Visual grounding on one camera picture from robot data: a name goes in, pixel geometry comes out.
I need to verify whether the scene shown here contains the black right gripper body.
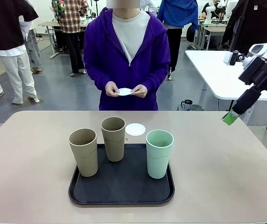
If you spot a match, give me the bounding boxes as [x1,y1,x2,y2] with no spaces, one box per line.
[238,57,267,93]

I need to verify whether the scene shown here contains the tall mint green cup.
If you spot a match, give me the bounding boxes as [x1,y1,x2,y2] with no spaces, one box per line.
[146,130,174,180]

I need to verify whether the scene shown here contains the white rounded table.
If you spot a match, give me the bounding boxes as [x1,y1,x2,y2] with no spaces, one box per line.
[184,49,267,126]

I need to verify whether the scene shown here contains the tall brown cup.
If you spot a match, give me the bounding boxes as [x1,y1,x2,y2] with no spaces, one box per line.
[100,116,126,162]
[68,127,98,177]

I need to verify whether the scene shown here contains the person in blue jacket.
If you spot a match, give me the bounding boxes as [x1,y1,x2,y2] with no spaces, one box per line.
[157,0,199,81]

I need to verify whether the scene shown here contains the person's right hand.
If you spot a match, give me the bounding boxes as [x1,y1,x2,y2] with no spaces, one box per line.
[105,81,121,97]

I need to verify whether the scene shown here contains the black plastic serving tray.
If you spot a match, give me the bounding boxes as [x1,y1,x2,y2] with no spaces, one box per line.
[68,143,175,206]

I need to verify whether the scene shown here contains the white scalloped paper coaster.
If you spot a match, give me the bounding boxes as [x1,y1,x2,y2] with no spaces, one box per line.
[125,123,146,137]
[114,87,135,97]

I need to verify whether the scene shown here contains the person's left forearm purple sleeve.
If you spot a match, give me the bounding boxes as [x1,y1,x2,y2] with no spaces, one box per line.
[142,63,171,93]

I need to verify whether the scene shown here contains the person in purple hoodie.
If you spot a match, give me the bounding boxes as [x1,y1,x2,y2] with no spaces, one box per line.
[83,0,171,111]

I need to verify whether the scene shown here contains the black coat on stand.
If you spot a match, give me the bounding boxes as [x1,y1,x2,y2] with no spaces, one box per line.
[221,0,267,56]

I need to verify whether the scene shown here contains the wooden top desk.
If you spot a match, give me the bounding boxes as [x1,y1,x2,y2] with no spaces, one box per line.
[38,21,91,59]

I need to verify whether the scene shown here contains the person in black top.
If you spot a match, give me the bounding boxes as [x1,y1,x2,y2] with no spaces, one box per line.
[0,0,40,105]

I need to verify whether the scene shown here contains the person in plaid shirt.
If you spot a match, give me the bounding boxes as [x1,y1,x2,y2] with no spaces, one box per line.
[51,0,89,77]

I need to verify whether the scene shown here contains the person in grey baggy trousers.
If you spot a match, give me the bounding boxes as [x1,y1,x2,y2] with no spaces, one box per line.
[19,14,43,75]

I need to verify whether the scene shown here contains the white desk with equipment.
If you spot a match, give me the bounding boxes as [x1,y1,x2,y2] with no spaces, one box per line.
[193,20,227,51]

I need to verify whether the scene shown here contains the person's right forearm purple sleeve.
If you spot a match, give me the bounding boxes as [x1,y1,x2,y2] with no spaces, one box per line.
[84,63,112,91]

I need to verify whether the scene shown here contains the person's left hand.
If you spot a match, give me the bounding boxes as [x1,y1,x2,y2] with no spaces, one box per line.
[131,85,148,98]

